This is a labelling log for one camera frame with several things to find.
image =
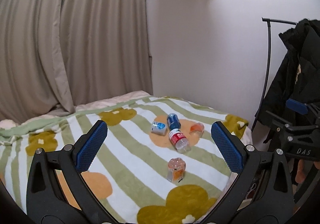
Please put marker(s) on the dark blue label cup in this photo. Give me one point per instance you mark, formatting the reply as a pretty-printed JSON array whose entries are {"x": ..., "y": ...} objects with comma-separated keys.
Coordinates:
[{"x": 173, "y": 121}]

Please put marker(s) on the black clothes rack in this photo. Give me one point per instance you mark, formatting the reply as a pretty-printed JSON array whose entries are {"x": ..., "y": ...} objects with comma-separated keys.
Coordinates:
[{"x": 268, "y": 21}]

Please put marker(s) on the red label clear bottle cup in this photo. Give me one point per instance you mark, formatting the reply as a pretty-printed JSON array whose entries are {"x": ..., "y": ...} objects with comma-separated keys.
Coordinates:
[{"x": 179, "y": 140}]

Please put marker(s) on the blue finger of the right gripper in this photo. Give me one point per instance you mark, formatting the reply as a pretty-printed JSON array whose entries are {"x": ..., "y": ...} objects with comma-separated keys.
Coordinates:
[{"x": 297, "y": 106}]

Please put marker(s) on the orange dragon label bottle cup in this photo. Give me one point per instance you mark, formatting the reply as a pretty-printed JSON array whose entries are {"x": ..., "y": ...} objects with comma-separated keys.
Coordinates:
[{"x": 176, "y": 169}]

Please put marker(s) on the beige curtain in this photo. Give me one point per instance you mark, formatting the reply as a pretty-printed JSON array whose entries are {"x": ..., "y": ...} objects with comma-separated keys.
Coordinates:
[{"x": 58, "y": 54}]

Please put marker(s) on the orange clear plastic cup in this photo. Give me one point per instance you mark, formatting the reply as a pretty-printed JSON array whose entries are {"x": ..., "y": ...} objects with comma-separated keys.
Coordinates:
[{"x": 196, "y": 130}]

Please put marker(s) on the white blue label cup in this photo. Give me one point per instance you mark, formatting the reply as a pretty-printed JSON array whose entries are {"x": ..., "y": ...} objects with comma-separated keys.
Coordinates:
[{"x": 158, "y": 128}]

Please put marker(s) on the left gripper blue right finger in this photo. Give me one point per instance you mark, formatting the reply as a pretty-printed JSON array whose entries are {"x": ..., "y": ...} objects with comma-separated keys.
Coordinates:
[{"x": 230, "y": 146}]

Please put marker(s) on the green striped flower blanket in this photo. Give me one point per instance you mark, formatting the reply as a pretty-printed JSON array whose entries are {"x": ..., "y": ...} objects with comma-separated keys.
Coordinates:
[{"x": 129, "y": 173}]

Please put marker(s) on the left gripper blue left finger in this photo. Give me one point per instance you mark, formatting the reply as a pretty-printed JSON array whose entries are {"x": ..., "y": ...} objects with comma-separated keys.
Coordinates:
[{"x": 88, "y": 145}]

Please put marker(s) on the black hanging jacket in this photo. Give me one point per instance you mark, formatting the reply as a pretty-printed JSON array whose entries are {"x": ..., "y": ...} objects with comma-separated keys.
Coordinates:
[{"x": 298, "y": 75}]

